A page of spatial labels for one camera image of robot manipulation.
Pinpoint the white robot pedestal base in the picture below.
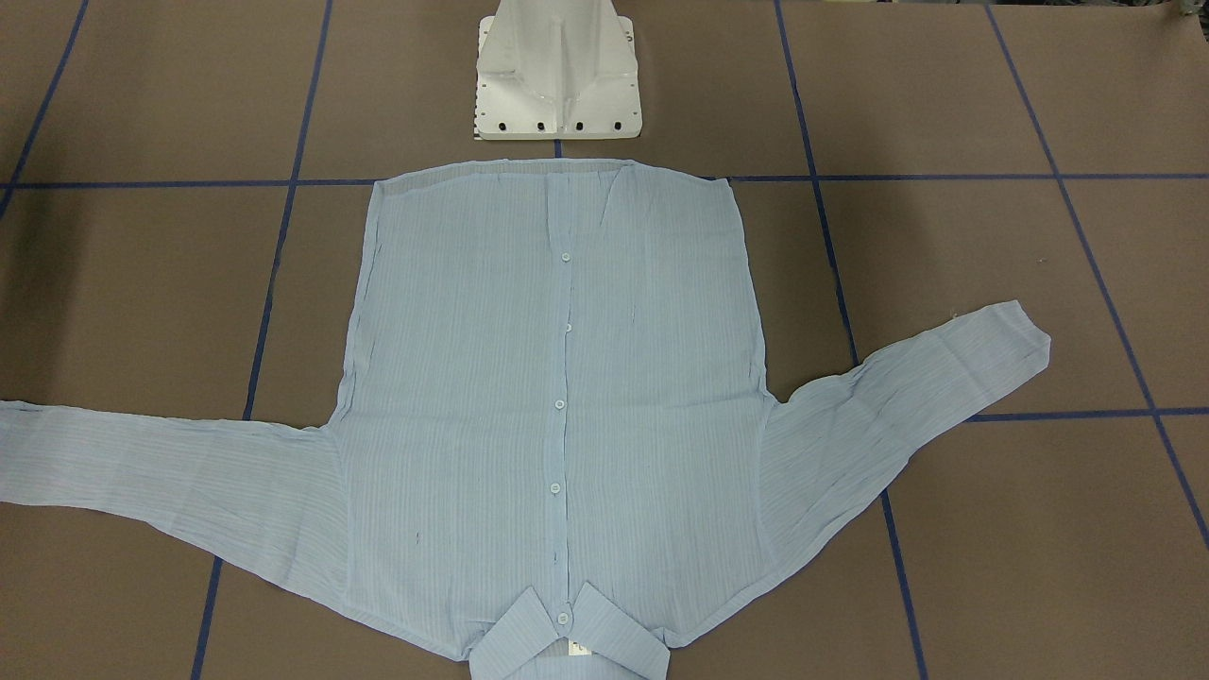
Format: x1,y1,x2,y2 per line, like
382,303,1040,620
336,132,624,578
472,1,643,142

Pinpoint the light blue button shirt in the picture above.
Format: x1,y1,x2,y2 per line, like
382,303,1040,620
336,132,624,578
2,159,1052,679

